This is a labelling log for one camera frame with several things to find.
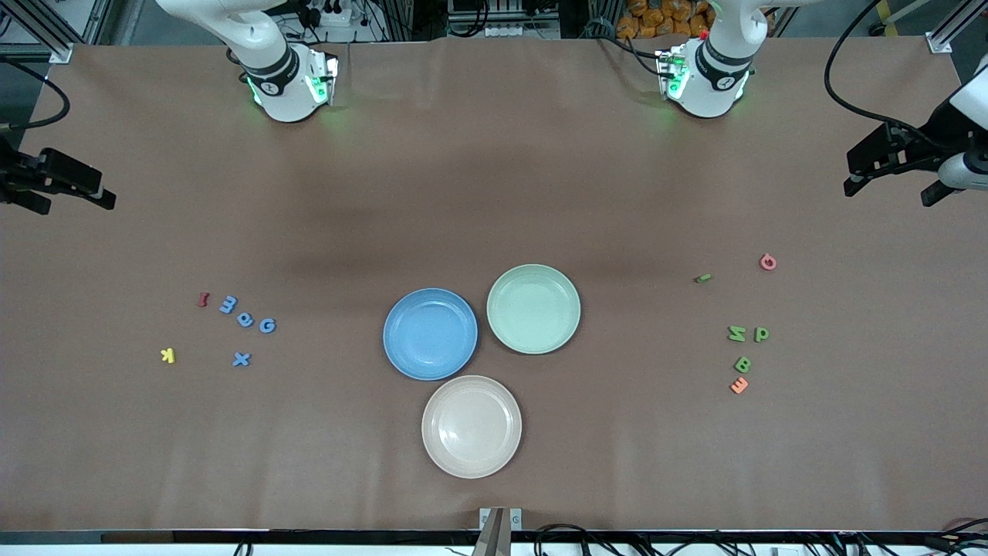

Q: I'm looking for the bag of orange fruit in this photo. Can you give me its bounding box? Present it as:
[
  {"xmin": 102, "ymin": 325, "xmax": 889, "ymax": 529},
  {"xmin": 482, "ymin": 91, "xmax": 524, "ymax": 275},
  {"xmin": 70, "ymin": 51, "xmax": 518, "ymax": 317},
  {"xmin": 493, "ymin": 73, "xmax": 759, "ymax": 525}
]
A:
[{"xmin": 615, "ymin": 0, "xmax": 715, "ymax": 41}]

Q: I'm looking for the white power strip with plugs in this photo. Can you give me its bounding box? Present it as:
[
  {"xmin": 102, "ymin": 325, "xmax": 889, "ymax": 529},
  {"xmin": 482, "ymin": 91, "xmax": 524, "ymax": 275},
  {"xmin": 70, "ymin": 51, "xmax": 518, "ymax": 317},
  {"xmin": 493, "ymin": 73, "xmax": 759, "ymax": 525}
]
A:
[{"xmin": 313, "ymin": 0, "xmax": 353, "ymax": 29}]

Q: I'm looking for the green plate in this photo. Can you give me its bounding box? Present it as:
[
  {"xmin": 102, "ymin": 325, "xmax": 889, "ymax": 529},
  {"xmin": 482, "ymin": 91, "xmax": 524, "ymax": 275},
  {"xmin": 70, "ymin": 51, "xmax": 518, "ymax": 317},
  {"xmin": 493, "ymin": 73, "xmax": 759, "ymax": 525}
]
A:
[{"xmin": 486, "ymin": 264, "xmax": 581, "ymax": 355}]

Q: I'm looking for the blue plate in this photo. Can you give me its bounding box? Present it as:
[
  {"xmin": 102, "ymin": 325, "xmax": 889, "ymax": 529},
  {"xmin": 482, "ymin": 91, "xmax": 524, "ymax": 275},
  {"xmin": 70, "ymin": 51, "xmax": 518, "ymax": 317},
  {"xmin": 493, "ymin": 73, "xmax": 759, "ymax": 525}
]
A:
[{"xmin": 383, "ymin": 288, "xmax": 479, "ymax": 381}]

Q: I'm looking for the long white socket strip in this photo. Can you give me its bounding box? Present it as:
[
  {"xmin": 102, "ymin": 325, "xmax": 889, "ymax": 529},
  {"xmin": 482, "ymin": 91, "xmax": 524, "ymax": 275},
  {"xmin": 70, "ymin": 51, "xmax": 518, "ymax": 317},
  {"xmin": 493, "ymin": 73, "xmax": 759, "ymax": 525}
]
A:
[{"xmin": 480, "ymin": 21, "xmax": 561, "ymax": 40}]

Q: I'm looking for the beige plate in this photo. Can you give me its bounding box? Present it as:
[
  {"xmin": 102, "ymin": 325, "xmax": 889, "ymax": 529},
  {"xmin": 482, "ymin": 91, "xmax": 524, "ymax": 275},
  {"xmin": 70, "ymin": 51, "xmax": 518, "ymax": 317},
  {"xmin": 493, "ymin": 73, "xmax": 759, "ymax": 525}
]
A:
[{"xmin": 421, "ymin": 375, "xmax": 523, "ymax": 480}]

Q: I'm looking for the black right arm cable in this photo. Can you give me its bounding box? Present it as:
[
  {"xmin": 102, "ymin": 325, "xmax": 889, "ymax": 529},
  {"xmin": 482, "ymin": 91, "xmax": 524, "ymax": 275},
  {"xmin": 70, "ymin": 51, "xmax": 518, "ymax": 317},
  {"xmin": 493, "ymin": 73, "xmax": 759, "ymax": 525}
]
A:
[{"xmin": 0, "ymin": 56, "xmax": 72, "ymax": 131}]

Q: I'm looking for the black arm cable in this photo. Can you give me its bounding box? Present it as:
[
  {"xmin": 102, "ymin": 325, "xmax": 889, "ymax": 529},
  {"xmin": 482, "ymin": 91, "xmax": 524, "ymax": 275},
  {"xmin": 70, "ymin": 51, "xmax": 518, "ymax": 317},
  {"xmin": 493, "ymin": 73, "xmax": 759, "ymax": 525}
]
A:
[
  {"xmin": 0, "ymin": 56, "xmax": 72, "ymax": 131},
  {"xmin": 824, "ymin": 0, "xmax": 939, "ymax": 144}
]

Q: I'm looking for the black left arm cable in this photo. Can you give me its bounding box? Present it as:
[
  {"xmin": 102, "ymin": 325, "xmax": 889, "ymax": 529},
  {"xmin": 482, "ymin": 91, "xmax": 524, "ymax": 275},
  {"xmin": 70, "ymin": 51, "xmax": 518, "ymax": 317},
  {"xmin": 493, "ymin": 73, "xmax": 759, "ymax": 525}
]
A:
[{"xmin": 824, "ymin": 0, "xmax": 939, "ymax": 144}]

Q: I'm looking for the aluminium frame corner profile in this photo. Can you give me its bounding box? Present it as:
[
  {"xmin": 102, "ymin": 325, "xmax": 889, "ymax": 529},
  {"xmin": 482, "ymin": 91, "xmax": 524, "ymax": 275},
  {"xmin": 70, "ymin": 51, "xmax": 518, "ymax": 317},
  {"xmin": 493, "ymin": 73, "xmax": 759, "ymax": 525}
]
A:
[
  {"xmin": 925, "ymin": 0, "xmax": 988, "ymax": 56},
  {"xmin": 0, "ymin": 0, "xmax": 105, "ymax": 64}
]

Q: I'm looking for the aluminium camera pole with bracket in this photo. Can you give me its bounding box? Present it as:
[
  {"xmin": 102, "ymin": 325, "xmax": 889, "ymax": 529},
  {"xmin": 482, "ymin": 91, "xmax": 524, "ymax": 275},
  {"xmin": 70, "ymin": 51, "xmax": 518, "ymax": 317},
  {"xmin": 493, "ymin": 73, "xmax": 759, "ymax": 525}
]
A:
[{"xmin": 474, "ymin": 506, "xmax": 523, "ymax": 556}]

